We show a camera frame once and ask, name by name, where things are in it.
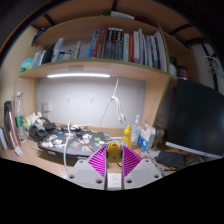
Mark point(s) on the white and green plush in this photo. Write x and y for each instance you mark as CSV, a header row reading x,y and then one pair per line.
x,y
31,120

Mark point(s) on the yellow squeeze bottle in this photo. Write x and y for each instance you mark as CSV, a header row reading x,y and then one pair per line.
x,y
126,140

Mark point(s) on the small white tag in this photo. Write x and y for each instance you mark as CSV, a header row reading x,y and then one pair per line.
x,y
18,151

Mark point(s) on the black laptop with stickers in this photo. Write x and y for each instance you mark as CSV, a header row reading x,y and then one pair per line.
x,y
66,145

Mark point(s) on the black pouch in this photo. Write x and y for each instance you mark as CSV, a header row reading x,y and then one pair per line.
x,y
171,159

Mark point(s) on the black monitor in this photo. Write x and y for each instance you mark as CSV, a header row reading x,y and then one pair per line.
x,y
200,120

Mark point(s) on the yellow charger block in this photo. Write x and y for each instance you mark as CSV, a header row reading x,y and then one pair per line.
x,y
113,154

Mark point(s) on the white wall socket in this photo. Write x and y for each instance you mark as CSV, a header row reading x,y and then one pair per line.
x,y
46,107

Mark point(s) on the black headphones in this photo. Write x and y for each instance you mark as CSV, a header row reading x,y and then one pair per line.
x,y
35,131

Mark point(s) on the wooden shelf unit with books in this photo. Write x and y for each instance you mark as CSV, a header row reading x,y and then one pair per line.
x,y
133,68

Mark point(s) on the white power strip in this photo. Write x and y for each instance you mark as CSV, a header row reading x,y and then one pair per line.
x,y
114,181

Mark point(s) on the clear green-labelled water bottle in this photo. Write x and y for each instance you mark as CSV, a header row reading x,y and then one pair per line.
x,y
20,121

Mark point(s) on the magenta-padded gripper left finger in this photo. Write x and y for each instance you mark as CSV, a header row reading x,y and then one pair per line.
x,y
98,163

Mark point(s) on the clear pump sanitizer bottle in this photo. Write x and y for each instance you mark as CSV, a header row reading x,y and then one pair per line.
x,y
136,131

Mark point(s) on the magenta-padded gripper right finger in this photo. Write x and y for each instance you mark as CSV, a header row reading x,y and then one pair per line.
x,y
130,161

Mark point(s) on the blue and white carton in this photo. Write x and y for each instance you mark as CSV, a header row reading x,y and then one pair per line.
x,y
146,138

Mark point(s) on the white cylinder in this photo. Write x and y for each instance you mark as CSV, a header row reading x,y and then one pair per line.
x,y
3,139

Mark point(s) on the white LED light bar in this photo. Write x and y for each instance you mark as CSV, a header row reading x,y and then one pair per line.
x,y
78,75

